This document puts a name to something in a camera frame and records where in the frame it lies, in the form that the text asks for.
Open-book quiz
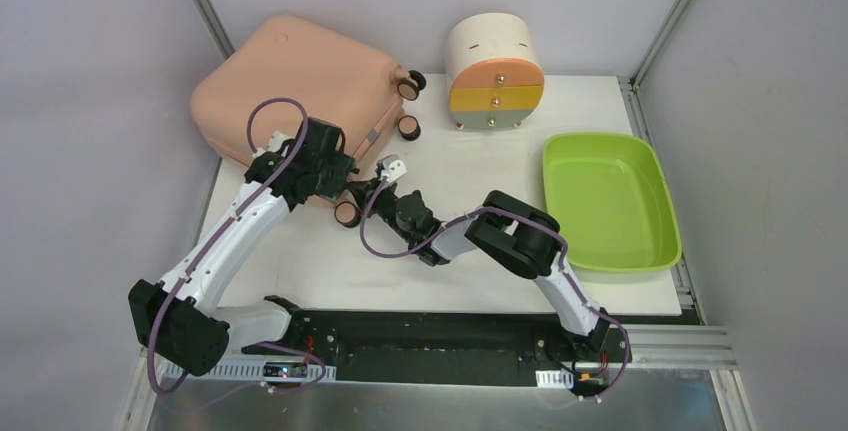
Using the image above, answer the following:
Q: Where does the green plastic tray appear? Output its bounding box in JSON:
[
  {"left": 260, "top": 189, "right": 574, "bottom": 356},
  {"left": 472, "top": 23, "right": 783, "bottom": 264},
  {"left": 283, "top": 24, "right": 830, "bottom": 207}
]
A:
[{"left": 542, "top": 132, "right": 682, "bottom": 274}]

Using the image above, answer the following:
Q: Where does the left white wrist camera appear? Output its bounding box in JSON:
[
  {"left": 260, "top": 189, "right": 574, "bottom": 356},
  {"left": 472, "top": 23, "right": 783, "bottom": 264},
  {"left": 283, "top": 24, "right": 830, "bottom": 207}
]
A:
[{"left": 266, "top": 131, "right": 294, "bottom": 157}]

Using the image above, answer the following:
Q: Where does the pink hard-shell suitcase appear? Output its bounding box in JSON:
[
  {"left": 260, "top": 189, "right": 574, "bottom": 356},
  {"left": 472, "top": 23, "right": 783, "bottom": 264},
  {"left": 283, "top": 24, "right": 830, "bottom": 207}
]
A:
[{"left": 190, "top": 14, "right": 428, "bottom": 229}]

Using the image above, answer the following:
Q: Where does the cream three-drawer round cabinet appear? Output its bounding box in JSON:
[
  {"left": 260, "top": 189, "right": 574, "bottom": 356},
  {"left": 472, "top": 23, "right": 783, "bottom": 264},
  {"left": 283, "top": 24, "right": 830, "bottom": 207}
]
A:
[{"left": 444, "top": 13, "right": 545, "bottom": 131}]

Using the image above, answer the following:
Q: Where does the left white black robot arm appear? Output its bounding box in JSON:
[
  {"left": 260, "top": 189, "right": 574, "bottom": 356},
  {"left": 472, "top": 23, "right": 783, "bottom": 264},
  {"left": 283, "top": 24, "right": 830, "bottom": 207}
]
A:
[{"left": 128, "top": 118, "right": 355, "bottom": 376}]

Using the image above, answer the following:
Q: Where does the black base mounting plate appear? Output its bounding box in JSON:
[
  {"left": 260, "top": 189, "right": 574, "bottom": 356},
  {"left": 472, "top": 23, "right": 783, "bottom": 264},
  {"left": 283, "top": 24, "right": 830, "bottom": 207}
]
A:
[{"left": 275, "top": 310, "right": 627, "bottom": 387}]

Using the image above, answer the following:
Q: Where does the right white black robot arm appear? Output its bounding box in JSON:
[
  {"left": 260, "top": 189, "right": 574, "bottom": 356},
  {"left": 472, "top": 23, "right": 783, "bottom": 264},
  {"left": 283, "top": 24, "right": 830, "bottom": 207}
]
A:
[{"left": 346, "top": 178, "right": 610, "bottom": 361}]

